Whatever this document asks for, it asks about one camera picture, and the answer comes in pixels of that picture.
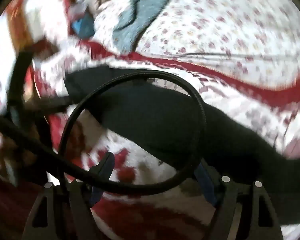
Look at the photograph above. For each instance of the red patterned blanket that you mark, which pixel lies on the red patterned blanket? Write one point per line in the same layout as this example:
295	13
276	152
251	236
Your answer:
240	100

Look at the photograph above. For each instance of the white floral quilt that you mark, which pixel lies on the white floral quilt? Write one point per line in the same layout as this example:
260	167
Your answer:
215	22

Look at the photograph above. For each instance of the blue object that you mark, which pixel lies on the blue object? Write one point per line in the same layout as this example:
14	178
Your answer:
83	26

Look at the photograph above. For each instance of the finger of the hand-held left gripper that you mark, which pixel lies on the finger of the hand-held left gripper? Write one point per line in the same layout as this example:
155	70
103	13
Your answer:
55	104

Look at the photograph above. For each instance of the black pants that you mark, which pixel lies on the black pants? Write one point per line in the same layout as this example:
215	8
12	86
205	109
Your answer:
150	120

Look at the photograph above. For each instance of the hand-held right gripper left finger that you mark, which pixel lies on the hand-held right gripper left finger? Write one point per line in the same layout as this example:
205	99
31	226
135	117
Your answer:
105	168

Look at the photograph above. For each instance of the teal fuzzy cloth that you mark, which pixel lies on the teal fuzzy cloth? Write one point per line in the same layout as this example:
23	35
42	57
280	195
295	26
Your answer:
145	12

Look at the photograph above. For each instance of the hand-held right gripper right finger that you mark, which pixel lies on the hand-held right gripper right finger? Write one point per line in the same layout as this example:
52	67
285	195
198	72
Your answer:
205	180

